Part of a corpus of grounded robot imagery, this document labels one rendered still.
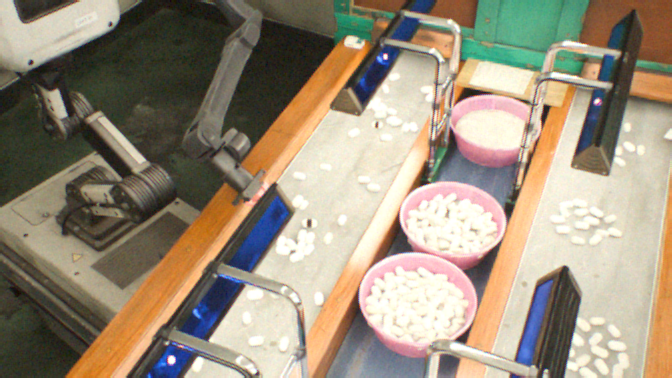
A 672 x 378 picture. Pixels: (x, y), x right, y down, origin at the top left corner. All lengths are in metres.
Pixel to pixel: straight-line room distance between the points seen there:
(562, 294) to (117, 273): 1.34
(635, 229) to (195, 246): 1.10
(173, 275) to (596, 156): 0.98
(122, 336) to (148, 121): 2.01
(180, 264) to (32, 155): 1.85
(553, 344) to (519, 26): 1.36
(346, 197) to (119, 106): 1.98
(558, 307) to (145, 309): 0.91
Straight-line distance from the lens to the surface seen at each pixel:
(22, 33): 1.78
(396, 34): 1.89
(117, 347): 1.63
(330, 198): 1.90
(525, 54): 2.38
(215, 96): 1.79
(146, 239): 2.24
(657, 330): 1.72
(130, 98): 3.71
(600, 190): 2.04
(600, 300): 1.76
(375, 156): 2.03
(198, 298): 1.22
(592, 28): 2.32
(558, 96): 2.29
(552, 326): 1.20
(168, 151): 3.32
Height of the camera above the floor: 2.03
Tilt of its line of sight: 43 degrees down
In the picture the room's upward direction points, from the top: 1 degrees counter-clockwise
